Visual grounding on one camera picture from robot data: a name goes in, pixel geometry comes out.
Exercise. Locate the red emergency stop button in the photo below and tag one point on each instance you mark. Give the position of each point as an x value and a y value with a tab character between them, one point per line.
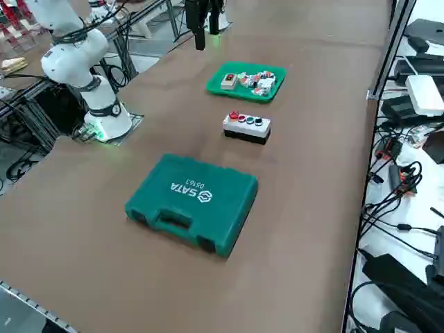
234	115

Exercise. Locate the white button box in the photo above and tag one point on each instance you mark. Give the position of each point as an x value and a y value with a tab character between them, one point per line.
243	132

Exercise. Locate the white flat box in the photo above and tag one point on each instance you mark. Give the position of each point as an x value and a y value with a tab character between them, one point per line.
425	95

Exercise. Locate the white equipment piece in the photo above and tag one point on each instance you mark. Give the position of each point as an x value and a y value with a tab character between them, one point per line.
140	27
100	12

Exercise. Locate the green plastic tray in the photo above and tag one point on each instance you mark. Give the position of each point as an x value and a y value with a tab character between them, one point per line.
216	88

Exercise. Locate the orange white contact block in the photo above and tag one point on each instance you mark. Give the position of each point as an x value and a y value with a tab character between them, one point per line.
257	91
266	74

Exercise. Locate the white terminal block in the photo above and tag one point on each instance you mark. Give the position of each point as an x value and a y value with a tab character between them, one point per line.
266	84

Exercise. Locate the green SATA tool case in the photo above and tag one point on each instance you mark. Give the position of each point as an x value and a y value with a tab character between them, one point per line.
180	208

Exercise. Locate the wooden boards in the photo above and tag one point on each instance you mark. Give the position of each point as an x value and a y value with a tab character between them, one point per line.
14	65

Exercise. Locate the black power adapter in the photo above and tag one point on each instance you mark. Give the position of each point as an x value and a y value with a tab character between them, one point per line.
399	107

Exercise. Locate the black flat device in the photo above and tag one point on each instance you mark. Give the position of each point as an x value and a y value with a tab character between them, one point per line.
426	29

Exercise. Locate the red black connector bundle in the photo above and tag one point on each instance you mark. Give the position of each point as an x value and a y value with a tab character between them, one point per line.
404	178

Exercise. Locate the beige switch box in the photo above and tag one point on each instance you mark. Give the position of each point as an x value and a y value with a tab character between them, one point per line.
229	82

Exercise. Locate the black selector switch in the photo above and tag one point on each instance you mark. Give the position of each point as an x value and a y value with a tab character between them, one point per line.
258	121

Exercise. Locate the aluminium frame post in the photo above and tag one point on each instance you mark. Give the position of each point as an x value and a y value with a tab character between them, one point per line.
392	52

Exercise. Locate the black aluminium frame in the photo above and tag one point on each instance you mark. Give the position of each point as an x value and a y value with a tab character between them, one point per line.
24	111

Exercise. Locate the aluminium table edge rail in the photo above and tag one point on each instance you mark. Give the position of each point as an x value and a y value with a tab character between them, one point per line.
31	301

